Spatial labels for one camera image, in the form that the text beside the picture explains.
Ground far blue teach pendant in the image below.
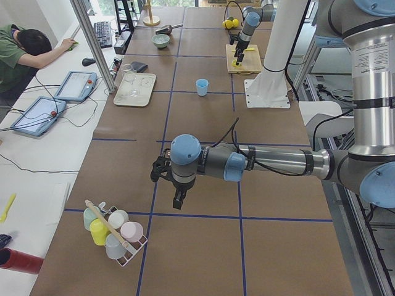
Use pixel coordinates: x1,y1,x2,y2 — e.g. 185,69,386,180
54,71,98,102

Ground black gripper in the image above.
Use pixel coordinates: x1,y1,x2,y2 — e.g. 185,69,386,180
235,47,244,65
172,178,196,210

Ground black keyboard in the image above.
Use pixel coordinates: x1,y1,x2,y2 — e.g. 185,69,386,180
93,21,112,48

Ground black box with label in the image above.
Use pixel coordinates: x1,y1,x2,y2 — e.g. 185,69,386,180
114,31,131,55

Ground black computer mouse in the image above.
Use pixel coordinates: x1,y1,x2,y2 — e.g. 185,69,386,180
81,58,96,67

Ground grey folded cloth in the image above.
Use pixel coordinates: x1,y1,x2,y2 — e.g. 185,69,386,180
130,61,148,73

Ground blue teach pendant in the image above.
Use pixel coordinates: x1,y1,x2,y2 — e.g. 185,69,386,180
54,71,98,102
10,96,66,137

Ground grey cup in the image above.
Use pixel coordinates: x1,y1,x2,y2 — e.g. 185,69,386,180
105,234,127,260

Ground yellow whole lemon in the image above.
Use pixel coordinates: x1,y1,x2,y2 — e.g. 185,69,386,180
222,19,234,30
232,18,239,28

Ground white wire cup rack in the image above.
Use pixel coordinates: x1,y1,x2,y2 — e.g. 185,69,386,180
85,200,148,266

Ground white cup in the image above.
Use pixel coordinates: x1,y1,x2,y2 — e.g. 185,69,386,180
108,210,129,229

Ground steel ice scoop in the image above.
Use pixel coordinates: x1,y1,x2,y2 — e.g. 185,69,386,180
155,23,183,35

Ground light blue plastic cup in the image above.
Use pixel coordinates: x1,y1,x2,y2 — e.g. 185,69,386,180
195,78,209,96

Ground near blue teach pendant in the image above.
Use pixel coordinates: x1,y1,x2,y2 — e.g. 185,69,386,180
10,96,66,137

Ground yellow lemon slice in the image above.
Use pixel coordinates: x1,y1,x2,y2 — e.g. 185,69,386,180
231,60,241,67

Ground aluminium frame post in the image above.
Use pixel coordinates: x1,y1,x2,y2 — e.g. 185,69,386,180
70,0,116,94

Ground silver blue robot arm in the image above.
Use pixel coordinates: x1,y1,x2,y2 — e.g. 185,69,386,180
165,1,394,209
234,1,277,65

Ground wooden mug tree stand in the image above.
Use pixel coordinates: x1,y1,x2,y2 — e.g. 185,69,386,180
143,0,160,27

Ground yellow cup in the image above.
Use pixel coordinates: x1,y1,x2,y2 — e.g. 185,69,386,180
89,218,110,246

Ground bamboo cutting board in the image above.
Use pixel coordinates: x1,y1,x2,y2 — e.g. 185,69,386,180
225,44,262,74

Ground red cylinder bottle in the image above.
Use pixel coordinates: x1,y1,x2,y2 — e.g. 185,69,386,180
1,248,44,274

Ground green bowl of ice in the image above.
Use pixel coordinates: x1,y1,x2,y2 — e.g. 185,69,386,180
151,34,170,49

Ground pink cup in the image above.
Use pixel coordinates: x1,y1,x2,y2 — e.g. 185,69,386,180
120,221,143,242

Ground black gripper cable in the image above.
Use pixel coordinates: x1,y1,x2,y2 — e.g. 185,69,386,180
224,0,247,30
212,117,309,177

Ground cream bear serving tray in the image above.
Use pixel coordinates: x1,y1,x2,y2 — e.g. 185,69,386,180
113,73,156,107

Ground white plastic chair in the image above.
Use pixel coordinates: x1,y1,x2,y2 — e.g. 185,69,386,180
299,101,354,138

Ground mint green cup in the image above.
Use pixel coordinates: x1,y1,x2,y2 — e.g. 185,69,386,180
83,207,97,231

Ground person in green shirt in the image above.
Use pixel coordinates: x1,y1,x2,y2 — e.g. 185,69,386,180
1,24,77,99

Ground yellow plastic knife on desk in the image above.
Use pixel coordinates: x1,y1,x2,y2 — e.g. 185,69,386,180
0,193,17,223

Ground clear wine glass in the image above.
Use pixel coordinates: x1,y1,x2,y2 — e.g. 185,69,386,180
121,64,138,97

